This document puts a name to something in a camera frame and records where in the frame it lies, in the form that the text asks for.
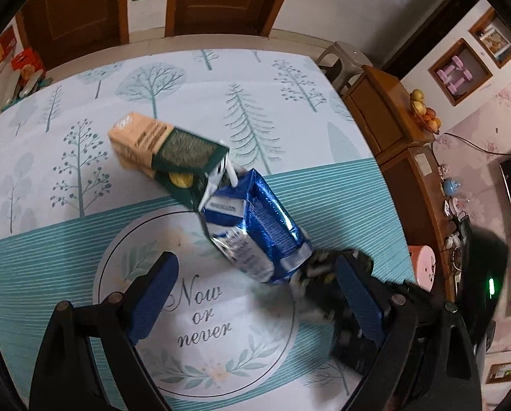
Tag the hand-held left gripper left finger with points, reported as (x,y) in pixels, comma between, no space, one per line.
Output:
(152,304)

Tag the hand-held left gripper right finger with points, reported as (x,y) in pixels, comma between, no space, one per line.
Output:
(358,302)

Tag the black yellow snack packet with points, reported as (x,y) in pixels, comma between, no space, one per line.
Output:
(319,299)

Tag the blue foil snack bag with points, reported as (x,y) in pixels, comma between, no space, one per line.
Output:
(259,222)

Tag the pink plastic stool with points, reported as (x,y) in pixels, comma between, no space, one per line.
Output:
(422,265)

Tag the small blue teapot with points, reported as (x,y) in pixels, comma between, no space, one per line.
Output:
(451,187)

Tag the tree print tablecloth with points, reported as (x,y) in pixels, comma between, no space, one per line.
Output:
(67,244)

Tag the brown green carton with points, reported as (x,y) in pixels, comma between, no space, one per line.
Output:
(174,154)

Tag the wooden cabinet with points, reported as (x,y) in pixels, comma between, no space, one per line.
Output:
(392,137)

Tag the fruit bowl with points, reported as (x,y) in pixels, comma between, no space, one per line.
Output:
(424,113)

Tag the pink dumbbell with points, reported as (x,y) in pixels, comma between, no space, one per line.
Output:
(447,78)
(462,68)

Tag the grey plastic stool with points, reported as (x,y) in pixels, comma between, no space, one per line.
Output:
(339,62)

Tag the small red box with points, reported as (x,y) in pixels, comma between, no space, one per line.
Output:
(28,62)

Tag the wooden wall niche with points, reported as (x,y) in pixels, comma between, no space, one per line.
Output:
(478,30)
(461,94)

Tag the photo frame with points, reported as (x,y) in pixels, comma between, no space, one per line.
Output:
(495,40)

